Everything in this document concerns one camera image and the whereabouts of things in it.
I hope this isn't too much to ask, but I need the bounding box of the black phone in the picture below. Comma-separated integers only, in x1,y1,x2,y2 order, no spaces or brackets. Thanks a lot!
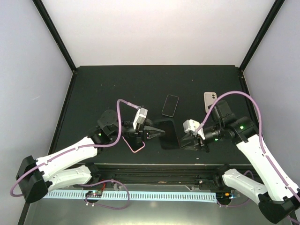
154,119,180,150

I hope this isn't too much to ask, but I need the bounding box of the beige phone case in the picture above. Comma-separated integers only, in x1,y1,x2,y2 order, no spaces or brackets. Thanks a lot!
203,92,217,113

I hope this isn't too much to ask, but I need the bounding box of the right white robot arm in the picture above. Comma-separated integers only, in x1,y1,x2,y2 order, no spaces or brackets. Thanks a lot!
182,100,300,224

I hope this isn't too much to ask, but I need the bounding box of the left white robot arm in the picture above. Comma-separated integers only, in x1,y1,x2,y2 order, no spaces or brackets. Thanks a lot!
16,108,165,203

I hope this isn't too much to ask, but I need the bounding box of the right controller board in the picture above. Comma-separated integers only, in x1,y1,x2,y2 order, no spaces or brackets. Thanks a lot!
216,192,240,199

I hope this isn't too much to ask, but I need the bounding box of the controller board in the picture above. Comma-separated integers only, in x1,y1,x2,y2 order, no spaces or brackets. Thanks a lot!
216,192,240,199
85,190,103,198

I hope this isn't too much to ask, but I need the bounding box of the left controller board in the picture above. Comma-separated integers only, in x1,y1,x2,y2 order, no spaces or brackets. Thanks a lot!
85,190,103,198

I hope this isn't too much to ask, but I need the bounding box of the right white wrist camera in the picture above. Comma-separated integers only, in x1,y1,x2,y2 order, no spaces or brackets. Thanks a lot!
183,120,206,140

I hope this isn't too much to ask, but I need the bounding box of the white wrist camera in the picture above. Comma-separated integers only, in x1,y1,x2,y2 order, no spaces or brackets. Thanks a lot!
133,107,148,130
183,120,206,140

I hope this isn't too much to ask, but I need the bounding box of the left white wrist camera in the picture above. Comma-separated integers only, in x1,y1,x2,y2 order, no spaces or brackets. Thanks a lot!
133,107,148,130

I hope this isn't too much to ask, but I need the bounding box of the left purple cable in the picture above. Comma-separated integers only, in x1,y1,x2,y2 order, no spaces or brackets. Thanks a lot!
9,98,131,210

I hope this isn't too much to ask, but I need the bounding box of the purple cable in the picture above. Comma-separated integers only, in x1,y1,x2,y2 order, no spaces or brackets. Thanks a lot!
9,98,131,210
195,91,300,223

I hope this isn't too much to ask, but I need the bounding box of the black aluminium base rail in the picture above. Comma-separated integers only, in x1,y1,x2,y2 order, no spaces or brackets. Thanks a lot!
93,164,285,190

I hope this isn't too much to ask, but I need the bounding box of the light blue slotted cable duct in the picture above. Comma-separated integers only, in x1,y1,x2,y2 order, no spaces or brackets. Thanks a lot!
44,190,217,203

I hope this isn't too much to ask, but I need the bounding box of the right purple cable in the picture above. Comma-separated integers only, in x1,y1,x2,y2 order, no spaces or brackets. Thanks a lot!
195,91,300,223

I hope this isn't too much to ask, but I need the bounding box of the right black frame post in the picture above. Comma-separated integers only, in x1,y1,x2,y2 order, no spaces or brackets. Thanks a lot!
239,0,285,72

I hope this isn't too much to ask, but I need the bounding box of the black frame post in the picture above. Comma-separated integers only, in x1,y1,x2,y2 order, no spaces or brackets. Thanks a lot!
239,0,285,72
32,0,77,72

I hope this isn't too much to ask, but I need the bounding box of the left black frame post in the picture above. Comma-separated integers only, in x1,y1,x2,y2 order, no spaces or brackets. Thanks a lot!
32,0,77,72

